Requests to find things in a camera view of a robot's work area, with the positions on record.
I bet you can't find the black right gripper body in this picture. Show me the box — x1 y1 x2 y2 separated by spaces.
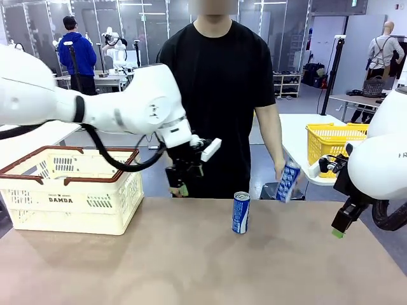
333 166 363 200

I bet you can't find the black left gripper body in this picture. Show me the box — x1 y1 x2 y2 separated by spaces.
165 142 204 170

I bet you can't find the blue Pocari Sweat can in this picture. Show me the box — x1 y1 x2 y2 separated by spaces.
275 158 302 204
233 191 251 235

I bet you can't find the person's left forearm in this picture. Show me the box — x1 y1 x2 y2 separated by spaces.
259 125 287 163

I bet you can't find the yellow plastic basket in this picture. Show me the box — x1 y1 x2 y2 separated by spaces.
305 123 369 179

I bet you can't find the cream plastic shopping basket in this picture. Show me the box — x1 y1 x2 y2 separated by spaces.
0 145 144 236

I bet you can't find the grey woven basket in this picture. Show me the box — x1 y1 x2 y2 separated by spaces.
362 76 385 98

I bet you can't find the person's left hand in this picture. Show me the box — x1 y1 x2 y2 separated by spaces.
273 157 291 184

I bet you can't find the person in black t-shirt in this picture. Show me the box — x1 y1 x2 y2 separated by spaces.
155 0 280 200

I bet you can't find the black round stool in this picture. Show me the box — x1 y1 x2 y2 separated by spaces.
259 182 306 201

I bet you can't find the grey background workbench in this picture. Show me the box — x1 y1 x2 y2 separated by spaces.
53 72 134 93

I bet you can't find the wooden shoe rack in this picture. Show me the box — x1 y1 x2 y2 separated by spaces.
272 72 302 98

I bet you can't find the black bag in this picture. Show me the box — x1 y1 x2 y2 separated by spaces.
301 62 328 88

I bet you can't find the black tripod pole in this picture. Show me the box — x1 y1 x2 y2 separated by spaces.
320 35 347 116

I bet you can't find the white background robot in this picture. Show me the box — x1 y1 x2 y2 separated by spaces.
101 27 128 72

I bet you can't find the mannequin with grey apron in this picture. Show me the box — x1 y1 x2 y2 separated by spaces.
365 21 405 80

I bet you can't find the person in blue hoodie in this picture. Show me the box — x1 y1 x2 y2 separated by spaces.
58 15 97 96

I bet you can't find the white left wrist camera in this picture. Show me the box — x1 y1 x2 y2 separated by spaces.
200 138 223 163

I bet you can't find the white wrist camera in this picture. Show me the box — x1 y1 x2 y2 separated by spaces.
307 161 322 179
200 138 223 163

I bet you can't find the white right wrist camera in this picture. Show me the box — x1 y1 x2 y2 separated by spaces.
307 161 322 179

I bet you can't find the right arm black hose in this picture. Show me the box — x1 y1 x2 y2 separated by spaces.
371 199 407 231

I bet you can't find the arm black hose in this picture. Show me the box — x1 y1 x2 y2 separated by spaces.
0 123 166 173
371 199 407 231

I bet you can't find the left arm black hose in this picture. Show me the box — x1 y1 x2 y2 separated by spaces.
0 123 166 173

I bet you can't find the brown basket handle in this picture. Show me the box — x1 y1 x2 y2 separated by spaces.
0 145 85 186
63 147 141 187

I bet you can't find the black camera stand pole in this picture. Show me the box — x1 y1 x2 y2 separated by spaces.
63 41 84 95

